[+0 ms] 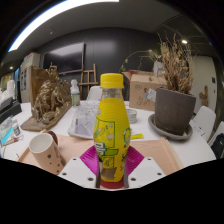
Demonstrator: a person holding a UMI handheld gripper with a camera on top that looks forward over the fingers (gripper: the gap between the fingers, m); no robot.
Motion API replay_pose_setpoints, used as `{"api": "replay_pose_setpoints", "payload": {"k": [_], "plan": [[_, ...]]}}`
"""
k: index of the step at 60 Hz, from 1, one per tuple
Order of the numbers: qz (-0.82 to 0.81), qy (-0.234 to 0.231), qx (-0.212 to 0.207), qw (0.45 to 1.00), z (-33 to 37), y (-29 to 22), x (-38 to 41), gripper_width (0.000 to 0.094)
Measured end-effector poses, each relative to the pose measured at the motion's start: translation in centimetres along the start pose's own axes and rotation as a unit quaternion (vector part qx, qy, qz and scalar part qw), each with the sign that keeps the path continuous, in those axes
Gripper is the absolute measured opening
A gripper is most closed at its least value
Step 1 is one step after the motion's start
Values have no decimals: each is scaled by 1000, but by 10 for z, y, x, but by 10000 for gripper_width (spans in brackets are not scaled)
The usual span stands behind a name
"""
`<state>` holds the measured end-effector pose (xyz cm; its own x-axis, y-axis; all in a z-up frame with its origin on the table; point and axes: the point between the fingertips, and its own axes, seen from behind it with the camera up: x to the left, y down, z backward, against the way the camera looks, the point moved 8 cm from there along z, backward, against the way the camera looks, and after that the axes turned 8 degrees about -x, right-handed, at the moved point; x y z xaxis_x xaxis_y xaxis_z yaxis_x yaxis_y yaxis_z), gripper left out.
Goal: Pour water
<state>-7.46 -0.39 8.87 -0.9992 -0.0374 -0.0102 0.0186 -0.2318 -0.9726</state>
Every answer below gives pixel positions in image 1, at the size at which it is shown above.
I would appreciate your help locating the light wooden board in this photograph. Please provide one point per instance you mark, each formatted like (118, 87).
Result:
(156, 153)

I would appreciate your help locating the dried plant in grey pot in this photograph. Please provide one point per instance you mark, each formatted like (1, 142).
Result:
(175, 110)

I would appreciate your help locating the white cabinet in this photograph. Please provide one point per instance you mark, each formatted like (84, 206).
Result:
(28, 71)

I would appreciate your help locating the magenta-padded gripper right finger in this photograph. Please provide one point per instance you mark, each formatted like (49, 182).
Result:
(146, 171)

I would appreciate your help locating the small yellow packet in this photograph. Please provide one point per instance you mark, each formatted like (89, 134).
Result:
(137, 136)

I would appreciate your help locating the grey plant saucer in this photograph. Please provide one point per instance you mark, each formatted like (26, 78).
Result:
(156, 128)

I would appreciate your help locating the white plastic chair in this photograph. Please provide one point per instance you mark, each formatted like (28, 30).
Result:
(218, 128)
(205, 120)
(95, 94)

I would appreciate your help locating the yellow drink bottle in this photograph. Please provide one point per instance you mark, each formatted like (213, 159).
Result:
(111, 126)

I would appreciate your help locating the small round grey tin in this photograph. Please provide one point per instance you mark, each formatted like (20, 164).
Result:
(132, 116)

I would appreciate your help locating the long ceiling light strip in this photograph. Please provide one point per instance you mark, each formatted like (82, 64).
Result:
(50, 15)

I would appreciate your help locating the wooden figure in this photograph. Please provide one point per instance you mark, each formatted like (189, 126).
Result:
(204, 96)

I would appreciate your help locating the small white green-labelled bottle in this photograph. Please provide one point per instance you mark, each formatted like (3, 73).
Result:
(75, 96)

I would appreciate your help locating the round ceiling spot light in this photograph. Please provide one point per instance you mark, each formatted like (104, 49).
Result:
(184, 41)

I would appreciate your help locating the cardboard box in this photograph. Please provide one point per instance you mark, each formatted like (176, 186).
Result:
(141, 91)

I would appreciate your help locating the golden sculpture on wooden base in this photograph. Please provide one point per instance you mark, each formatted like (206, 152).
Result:
(51, 100)

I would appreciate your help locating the black wall screen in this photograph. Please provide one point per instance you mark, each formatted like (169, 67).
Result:
(65, 58)

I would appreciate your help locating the wooden easel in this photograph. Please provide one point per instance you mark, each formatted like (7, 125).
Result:
(88, 81)

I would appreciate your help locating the colourful book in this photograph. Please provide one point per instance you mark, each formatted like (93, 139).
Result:
(8, 130)

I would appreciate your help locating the black box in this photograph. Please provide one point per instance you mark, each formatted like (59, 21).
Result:
(8, 110)

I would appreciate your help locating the black backpack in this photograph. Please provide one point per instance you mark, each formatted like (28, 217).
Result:
(219, 146)

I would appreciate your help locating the beige dotted cup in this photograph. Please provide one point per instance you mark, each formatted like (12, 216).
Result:
(46, 155)

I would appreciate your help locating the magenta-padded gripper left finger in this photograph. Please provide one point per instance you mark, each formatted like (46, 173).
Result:
(78, 171)

